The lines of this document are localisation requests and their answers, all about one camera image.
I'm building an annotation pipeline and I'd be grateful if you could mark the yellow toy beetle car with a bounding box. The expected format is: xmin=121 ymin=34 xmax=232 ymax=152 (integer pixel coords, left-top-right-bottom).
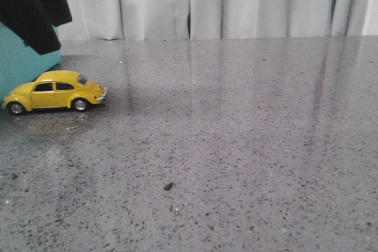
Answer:
xmin=1 ymin=70 xmax=107 ymax=116

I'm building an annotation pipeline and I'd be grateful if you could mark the light blue storage box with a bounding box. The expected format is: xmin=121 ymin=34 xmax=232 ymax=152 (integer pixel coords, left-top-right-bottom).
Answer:
xmin=1 ymin=24 xmax=61 ymax=99

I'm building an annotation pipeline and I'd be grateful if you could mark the white pleated curtain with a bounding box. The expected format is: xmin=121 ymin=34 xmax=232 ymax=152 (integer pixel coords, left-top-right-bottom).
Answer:
xmin=58 ymin=0 xmax=377 ymax=40

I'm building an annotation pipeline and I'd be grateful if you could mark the small black debris chip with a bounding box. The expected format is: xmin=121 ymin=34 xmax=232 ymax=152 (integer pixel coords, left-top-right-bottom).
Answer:
xmin=164 ymin=182 xmax=174 ymax=191

